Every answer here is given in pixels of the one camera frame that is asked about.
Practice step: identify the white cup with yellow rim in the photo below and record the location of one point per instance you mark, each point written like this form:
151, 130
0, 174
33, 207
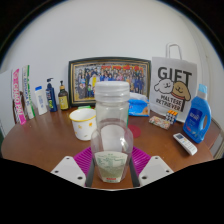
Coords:
83, 125

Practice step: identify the framed group picture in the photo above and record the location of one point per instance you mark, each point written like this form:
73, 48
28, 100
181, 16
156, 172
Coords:
86, 78

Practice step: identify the white printed paper gift bag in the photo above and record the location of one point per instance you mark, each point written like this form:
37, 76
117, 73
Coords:
173, 88

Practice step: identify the pink printed tube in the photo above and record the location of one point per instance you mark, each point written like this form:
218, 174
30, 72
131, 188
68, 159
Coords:
18, 98

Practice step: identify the dark bottle with yellow label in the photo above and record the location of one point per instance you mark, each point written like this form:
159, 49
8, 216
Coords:
63, 100

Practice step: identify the blue detergent bottle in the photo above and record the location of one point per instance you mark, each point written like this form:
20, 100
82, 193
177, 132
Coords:
196, 120

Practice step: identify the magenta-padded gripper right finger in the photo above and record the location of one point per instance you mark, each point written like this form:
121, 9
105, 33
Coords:
155, 168

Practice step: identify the clear bottle with white cap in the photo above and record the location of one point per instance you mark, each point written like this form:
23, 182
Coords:
111, 140

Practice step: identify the white bottle with blue cap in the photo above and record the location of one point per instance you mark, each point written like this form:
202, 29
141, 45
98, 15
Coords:
41, 101

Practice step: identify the dark blue pump bottle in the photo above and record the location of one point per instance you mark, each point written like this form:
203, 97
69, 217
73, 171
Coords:
51, 98

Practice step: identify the blue tissue pack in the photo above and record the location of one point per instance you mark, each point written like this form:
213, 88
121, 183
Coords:
139, 107

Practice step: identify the white printed tube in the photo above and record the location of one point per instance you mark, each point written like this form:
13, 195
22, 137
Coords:
28, 93

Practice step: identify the flat round red coaster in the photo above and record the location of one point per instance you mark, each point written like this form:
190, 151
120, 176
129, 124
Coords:
135, 131

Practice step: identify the white remote control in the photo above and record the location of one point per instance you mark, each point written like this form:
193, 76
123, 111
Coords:
185, 144

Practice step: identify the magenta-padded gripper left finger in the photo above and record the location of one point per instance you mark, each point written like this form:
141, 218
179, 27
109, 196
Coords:
68, 168

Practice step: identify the colourful puzzle cube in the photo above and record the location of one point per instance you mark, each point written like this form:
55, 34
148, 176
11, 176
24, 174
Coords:
171, 117

